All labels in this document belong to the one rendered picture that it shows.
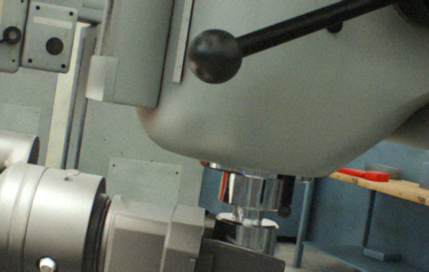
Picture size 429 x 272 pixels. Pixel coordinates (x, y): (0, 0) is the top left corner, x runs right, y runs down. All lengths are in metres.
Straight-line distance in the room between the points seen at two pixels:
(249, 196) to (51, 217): 0.14
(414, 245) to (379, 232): 0.50
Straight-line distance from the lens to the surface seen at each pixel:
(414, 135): 0.62
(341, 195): 7.92
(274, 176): 0.56
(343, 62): 0.52
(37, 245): 0.58
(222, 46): 0.43
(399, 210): 7.20
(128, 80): 0.54
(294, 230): 8.12
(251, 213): 0.59
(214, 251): 0.58
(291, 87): 0.50
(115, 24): 0.54
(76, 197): 0.58
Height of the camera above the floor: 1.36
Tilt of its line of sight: 3 degrees down
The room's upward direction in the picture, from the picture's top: 9 degrees clockwise
